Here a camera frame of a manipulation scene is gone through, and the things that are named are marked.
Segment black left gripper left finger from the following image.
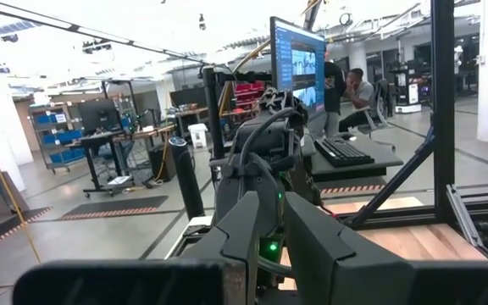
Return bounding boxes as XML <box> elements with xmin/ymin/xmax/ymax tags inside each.
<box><xmin>12</xmin><ymin>190</ymin><xmax>262</xmax><ymax>305</ymax></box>

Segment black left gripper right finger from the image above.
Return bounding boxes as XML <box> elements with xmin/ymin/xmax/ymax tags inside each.
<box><xmin>284</xmin><ymin>191</ymin><xmax>488</xmax><ymax>305</ymax></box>

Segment black cylinder pole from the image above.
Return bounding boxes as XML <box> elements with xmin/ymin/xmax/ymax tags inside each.
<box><xmin>166</xmin><ymin>135</ymin><xmax>207</xmax><ymax>222</ymax></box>

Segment dark grey keyboard tray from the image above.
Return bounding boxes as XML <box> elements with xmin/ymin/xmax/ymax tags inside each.
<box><xmin>309</xmin><ymin>134</ymin><xmax>405</xmax><ymax>184</ymax></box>

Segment black keyboard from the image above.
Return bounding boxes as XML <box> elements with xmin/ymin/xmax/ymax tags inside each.
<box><xmin>313</xmin><ymin>135</ymin><xmax>375</xmax><ymax>169</ymax></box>

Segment white trash bin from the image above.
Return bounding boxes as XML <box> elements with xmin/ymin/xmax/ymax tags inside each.
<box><xmin>187</xmin><ymin>122</ymin><xmax>209</xmax><ymax>149</ymax></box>

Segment grey office chair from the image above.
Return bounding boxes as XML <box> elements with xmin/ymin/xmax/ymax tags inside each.
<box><xmin>364</xmin><ymin>78</ymin><xmax>394</xmax><ymax>136</ymax></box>

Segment red storage bins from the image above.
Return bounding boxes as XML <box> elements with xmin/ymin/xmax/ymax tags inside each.
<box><xmin>234</xmin><ymin>81</ymin><xmax>267</xmax><ymax>108</ymax></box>

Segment person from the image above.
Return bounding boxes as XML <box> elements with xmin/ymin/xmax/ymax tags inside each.
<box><xmin>337</xmin><ymin>67</ymin><xmax>376</xmax><ymax>133</ymax></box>
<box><xmin>323</xmin><ymin>47</ymin><xmax>347</xmax><ymax>139</ymax></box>

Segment wooden desk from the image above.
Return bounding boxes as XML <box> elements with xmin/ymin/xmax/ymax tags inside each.
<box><xmin>78</xmin><ymin>125</ymin><xmax>177</xmax><ymax>198</ymax></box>

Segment black computer monitor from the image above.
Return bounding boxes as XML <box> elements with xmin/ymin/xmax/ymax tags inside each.
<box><xmin>77</xmin><ymin>98</ymin><xmax>122</xmax><ymax>136</ymax></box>

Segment monitor with blue screen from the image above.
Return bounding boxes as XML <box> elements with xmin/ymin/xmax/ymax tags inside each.
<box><xmin>269</xmin><ymin>15</ymin><xmax>328</xmax><ymax>120</ymax></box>

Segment shelf with blue bins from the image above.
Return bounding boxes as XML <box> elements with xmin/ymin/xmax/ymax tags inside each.
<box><xmin>30</xmin><ymin>103</ymin><xmax>86</xmax><ymax>170</ymax></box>

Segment black beam with light strips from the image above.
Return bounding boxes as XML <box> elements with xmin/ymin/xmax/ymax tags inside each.
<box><xmin>0</xmin><ymin>0</ymin><xmax>215</xmax><ymax>67</ymax></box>

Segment black aluminium table frame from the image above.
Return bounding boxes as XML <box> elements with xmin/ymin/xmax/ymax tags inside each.
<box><xmin>336</xmin><ymin>0</ymin><xmax>488</xmax><ymax>262</ymax></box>

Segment hanging yellow rope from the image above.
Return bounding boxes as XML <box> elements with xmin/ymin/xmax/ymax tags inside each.
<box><xmin>0</xmin><ymin>109</ymin><xmax>42</xmax><ymax>264</ymax></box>

